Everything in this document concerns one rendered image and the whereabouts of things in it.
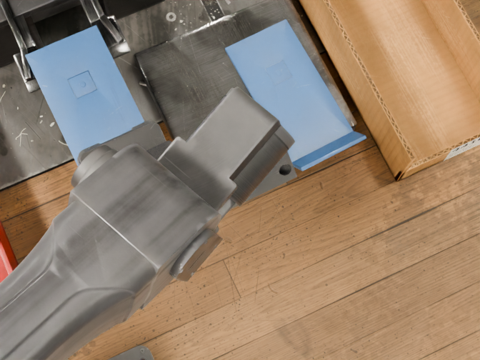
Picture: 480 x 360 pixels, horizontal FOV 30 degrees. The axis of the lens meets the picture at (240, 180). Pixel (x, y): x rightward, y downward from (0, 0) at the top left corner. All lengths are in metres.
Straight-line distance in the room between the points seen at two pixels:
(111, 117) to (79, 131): 0.03
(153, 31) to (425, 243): 0.35
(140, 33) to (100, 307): 0.50
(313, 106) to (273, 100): 0.04
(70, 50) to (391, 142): 0.31
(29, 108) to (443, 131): 0.41
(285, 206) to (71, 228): 0.41
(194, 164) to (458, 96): 0.43
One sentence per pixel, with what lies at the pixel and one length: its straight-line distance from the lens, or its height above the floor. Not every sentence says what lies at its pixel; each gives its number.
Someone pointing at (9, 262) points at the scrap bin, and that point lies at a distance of 0.82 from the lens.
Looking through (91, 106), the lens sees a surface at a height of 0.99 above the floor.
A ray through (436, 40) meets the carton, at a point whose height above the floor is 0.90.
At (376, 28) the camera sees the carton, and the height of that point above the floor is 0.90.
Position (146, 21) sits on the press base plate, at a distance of 0.94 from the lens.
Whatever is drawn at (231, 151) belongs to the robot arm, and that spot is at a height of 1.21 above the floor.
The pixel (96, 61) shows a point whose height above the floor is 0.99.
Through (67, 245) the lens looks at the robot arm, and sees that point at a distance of 0.49.
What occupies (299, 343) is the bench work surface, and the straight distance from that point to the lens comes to 0.85.
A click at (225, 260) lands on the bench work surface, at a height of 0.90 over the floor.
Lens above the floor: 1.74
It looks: 73 degrees down
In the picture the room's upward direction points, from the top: 6 degrees clockwise
